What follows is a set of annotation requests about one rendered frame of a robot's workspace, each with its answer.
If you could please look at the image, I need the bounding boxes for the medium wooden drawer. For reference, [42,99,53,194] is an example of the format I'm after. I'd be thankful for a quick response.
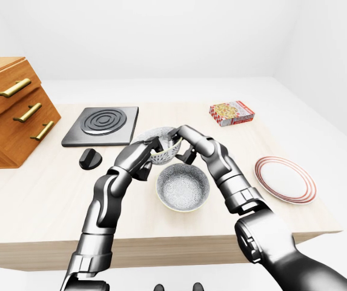
[0,84,53,134]

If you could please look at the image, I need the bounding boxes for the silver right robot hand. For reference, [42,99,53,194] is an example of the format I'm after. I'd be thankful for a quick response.
[168,124,235,180]

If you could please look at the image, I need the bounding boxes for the patterned grey bowl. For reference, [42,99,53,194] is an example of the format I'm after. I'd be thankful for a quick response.
[156,162,211,213]

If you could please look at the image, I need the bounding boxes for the patterned bowl with white rim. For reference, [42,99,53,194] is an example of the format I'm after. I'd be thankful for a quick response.
[136,127,183,166]

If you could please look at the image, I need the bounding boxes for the small wooden drawer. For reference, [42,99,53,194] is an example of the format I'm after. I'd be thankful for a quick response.
[0,101,62,169]

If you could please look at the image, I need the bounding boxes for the long brass drawer handle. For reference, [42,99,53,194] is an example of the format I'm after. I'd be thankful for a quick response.
[0,78,32,99]

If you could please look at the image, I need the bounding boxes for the short brass drawer handle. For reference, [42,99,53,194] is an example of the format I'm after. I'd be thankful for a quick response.
[30,121,55,141]

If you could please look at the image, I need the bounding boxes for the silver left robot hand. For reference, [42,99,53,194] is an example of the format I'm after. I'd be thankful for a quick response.
[113,136,168,182]

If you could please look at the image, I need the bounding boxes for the round black stove knob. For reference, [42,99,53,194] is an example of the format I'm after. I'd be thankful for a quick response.
[78,147,104,171]

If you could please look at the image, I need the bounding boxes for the medium brass drawer handle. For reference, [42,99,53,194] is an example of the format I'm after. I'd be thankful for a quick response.
[13,102,42,123]

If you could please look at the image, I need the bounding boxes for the flat dark stove plate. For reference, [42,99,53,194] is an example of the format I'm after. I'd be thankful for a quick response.
[61,106,140,148]

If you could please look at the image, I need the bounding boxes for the white plate with red rings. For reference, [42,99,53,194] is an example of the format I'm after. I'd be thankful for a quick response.
[254,156,317,205]

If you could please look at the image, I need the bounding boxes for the red printed food box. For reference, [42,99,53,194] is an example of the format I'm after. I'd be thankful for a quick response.
[209,100,256,127]

